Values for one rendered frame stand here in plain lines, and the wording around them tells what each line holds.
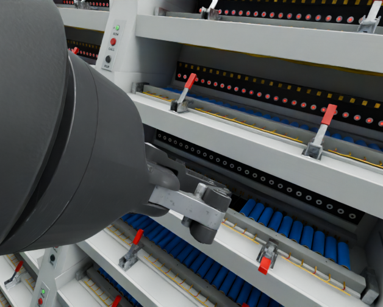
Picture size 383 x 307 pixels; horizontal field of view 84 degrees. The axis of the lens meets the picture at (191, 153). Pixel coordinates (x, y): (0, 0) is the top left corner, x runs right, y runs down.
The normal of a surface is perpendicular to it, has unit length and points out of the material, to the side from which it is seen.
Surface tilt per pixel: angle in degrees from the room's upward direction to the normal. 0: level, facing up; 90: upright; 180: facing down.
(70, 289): 19
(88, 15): 109
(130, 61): 90
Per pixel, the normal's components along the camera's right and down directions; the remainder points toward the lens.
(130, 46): 0.82, 0.36
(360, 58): -0.55, 0.26
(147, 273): 0.16, -0.90
